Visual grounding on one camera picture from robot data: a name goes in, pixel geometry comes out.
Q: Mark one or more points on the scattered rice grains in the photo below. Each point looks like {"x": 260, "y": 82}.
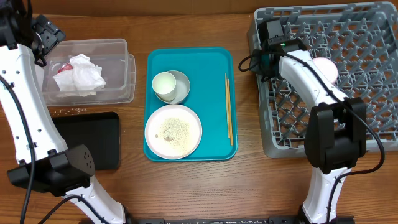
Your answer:
{"x": 68, "y": 111}

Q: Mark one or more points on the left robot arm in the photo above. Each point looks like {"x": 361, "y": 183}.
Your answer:
{"x": 45, "y": 162}

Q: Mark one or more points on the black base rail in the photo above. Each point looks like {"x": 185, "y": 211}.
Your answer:
{"x": 269, "y": 220}

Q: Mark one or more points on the grey bowl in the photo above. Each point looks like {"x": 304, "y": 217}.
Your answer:
{"x": 182, "y": 88}

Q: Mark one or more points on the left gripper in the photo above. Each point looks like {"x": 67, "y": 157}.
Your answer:
{"x": 48, "y": 34}

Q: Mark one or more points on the white paper cup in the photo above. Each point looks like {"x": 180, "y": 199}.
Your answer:
{"x": 164, "y": 85}

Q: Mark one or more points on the grey dishwasher rack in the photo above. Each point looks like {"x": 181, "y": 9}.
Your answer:
{"x": 361, "y": 39}

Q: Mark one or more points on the clear plastic waste bin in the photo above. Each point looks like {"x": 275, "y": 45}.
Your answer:
{"x": 118, "y": 71}

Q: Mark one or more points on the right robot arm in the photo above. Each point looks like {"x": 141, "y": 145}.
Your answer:
{"x": 335, "y": 138}

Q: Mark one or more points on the large white plate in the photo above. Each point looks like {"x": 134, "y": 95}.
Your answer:
{"x": 173, "y": 132}

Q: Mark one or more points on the right wooden chopstick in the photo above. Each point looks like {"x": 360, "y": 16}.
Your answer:
{"x": 229, "y": 113}

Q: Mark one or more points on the black plastic tray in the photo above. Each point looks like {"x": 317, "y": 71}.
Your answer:
{"x": 99, "y": 132}

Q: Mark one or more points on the white napkin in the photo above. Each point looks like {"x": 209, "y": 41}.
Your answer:
{"x": 67, "y": 86}
{"x": 86, "y": 75}

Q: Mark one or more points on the teal serving tray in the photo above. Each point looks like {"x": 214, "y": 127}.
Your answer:
{"x": 205, "y": 68}

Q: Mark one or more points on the red foil wrapper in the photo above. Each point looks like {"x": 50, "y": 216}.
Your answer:
{"x": 64, "y": 67}

